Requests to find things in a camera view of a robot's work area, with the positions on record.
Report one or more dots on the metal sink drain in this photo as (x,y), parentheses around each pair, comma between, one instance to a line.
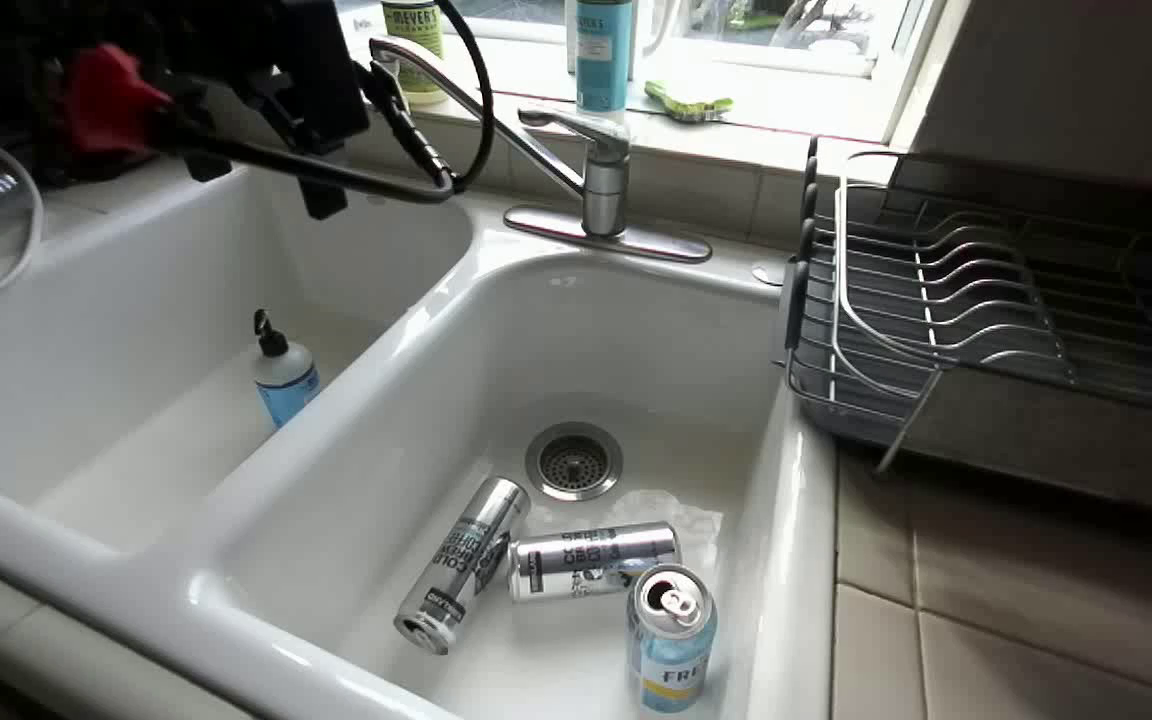
(572,460)

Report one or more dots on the short silver can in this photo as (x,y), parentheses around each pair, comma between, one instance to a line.
(590,563)

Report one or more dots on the green label bottle on sill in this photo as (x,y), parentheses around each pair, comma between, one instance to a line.
(420,27)

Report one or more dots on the chrome sink faucet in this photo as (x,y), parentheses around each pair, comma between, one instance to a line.
(601,186)

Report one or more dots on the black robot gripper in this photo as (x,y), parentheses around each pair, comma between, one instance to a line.
(212,83)

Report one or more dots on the grey dish drying rack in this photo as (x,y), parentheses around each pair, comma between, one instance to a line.
(977,314)

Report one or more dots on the blue upright can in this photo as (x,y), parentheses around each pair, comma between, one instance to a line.
(668,637)

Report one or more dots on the teal bottle on sill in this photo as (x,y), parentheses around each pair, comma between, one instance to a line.
(601,54)

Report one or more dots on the long silver can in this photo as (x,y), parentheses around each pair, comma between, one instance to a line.
(461,570)

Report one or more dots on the white double basin sink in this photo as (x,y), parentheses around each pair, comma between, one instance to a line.
(164,550)

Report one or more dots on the green sponge on sill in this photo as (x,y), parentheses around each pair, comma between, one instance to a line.
(682,108)

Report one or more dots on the white blue soap bottle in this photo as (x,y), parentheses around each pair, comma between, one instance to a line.
(284,373)

